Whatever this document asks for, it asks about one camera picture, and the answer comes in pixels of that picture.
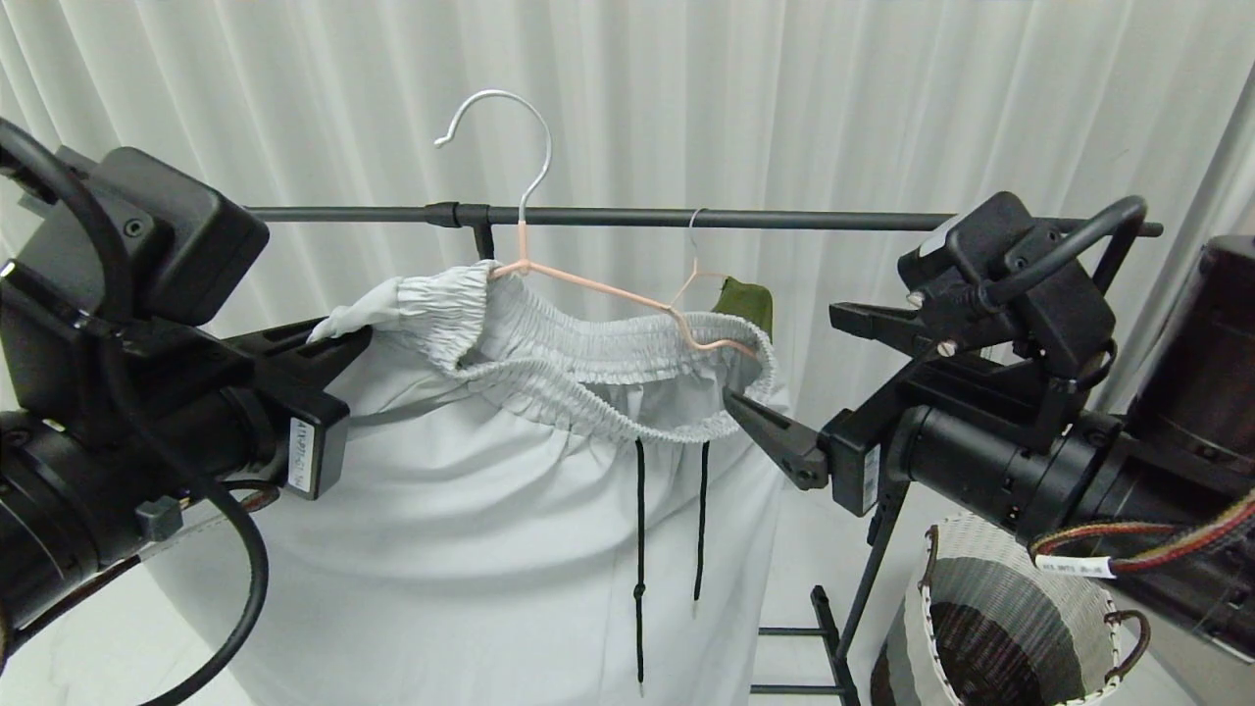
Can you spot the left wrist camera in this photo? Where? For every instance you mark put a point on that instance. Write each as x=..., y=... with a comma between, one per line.
x=176, y=235

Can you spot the black clothes rack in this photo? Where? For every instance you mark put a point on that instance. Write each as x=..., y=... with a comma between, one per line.
x=608, y=216

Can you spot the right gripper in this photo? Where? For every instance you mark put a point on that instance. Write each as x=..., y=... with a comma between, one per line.
x=980, y=461

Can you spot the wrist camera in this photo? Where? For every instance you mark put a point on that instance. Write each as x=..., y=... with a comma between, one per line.
x=176, y=235
x=1029, y=284

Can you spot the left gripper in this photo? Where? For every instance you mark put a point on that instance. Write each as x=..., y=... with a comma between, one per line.
x=196, y=441

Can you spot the green long-sleeved shirt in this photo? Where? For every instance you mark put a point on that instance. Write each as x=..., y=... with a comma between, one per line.
x=750, y=304

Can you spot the pink clothes hanger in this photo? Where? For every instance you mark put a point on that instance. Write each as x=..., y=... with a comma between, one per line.
x=524, y=245
x=694, y=245

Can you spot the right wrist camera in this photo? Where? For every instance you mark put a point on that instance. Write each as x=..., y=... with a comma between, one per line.
x=1029, y=284

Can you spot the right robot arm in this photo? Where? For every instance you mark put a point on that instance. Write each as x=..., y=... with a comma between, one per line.
x=1206, y=343

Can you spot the white curtain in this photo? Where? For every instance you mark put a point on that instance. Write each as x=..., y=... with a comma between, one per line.
x=686, y=98

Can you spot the white laundry basket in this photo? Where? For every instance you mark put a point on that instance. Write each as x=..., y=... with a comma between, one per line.
x=1039, y=569

